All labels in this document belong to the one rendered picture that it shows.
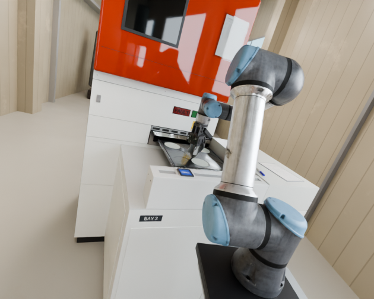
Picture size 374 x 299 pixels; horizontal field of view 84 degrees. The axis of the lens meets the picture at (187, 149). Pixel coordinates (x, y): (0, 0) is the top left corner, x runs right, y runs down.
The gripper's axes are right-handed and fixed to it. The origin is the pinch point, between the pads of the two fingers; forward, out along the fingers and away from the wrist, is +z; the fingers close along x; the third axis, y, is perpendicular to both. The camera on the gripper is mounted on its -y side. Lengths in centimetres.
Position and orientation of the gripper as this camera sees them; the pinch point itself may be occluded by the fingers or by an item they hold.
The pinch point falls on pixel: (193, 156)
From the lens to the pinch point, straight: 119.1
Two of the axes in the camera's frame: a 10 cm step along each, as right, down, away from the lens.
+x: 8.0, 3.9, -4.6
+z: -2.7, 9.1, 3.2
